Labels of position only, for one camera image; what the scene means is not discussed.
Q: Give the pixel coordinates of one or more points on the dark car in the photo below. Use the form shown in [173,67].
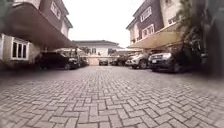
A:
[119,60]
[103,62]

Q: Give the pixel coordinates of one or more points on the white house with dark roof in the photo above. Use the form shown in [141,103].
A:
[97,48]

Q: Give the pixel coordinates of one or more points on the silver suv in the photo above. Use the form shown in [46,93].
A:
[138,60]

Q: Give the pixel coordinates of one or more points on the grey brick paved road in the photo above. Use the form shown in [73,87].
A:
[110,100]

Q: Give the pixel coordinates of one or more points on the cream carport canopy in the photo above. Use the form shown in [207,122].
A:
[156,39]

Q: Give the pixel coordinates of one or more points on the black car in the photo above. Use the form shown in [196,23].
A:
[56,60]

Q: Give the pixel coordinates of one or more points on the dark suv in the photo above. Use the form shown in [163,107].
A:
[168,60]

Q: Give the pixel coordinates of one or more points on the brown and cream building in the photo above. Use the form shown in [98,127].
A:
[151,20]

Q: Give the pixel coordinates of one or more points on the brown and white building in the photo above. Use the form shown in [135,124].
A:
[50,20]

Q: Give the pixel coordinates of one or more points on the brown carport canopy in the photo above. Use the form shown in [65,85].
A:
[33,28]

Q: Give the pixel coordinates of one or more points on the tree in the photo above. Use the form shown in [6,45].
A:
[200,30]

